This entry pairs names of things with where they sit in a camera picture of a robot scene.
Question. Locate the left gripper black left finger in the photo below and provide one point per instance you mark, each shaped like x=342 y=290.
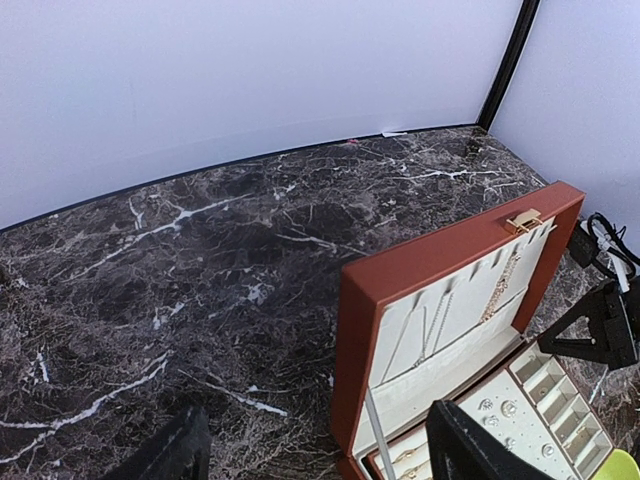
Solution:
x=179 y=450

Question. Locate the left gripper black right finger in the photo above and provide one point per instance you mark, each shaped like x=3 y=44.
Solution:
x=459 y=448

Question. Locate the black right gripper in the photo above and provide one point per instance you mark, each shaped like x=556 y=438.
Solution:
x=621 y=327

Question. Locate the brown ring earring tray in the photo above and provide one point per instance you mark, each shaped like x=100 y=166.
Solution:
x=523 y=397

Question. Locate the brown wooden jewelry box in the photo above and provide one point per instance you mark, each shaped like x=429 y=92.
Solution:
x=488 y=272

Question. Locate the green bowl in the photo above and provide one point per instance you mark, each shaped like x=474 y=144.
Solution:
x=619 y=465

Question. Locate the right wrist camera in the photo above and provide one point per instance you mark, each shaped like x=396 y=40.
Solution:
x=596 y=242

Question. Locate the black right frame post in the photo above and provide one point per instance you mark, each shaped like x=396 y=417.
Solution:
x=509 y=62

